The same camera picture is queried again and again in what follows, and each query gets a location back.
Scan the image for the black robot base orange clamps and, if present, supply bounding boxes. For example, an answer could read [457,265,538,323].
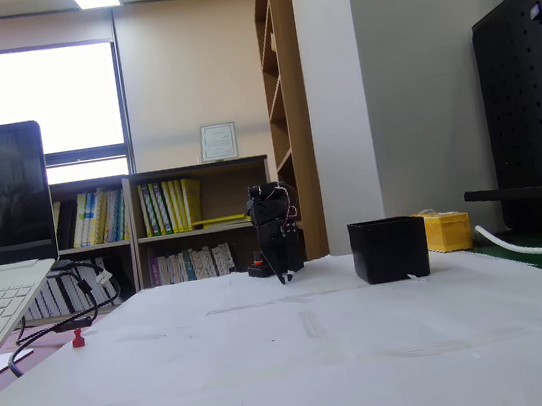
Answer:
[245,243,307,282]

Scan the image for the black square container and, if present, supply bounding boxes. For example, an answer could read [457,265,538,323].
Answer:
[346,212,433,288]

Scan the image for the yellow cardboard box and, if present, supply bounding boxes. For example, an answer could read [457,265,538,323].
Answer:
[411,204,474,258]

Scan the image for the yellow flat book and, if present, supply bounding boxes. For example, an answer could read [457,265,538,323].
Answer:
[191,211,253,231]

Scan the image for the low bookshelf wide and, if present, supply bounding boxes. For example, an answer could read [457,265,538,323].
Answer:
[123,154,284,291]

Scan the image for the yellow upright book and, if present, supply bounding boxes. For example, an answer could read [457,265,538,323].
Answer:
[180,176,208,232]

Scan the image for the white taped paper cover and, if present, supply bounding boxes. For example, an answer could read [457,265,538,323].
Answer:
[0,224,542,406]

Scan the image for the framed white certificate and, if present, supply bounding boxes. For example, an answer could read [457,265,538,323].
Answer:
[197,120,241,165]

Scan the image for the tall wooden bookshelf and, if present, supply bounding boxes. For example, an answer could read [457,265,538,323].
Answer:
[251,0,330,265]

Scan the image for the low bookshelf narrow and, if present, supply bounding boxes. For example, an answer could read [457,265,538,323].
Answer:
[48,174,145,313]

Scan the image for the black pegboard shelf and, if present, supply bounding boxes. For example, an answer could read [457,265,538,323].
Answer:
[463,180,542,217]

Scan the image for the white paper card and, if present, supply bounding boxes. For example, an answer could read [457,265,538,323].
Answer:
[0,346,38,379]

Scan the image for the black pegboard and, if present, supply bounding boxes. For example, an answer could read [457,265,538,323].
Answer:
[467,0,542,235]

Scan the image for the black laptop cable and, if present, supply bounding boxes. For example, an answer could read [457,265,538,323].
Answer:
[5,254,128,346]
[3,316,98,381]

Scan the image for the white power cable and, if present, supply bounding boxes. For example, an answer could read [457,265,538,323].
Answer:
[473,215,542,273]

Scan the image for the window with dark frame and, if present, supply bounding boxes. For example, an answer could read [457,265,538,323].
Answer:
[0,31,136,193]

